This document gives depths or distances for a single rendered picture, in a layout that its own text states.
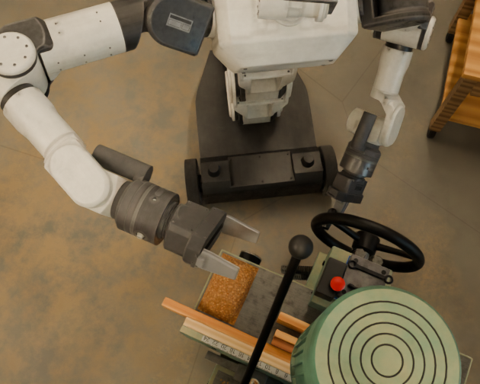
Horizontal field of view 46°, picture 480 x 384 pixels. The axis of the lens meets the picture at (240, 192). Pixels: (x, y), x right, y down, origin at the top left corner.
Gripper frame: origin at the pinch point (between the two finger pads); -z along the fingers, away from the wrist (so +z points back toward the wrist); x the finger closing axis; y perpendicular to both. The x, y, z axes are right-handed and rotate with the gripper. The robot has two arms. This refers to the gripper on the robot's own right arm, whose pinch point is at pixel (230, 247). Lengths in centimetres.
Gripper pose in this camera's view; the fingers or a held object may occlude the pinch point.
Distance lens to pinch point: 88.2
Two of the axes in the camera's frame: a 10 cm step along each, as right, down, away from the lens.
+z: -9.1, -3.8, 1.4
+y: -2.6, 8.1, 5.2
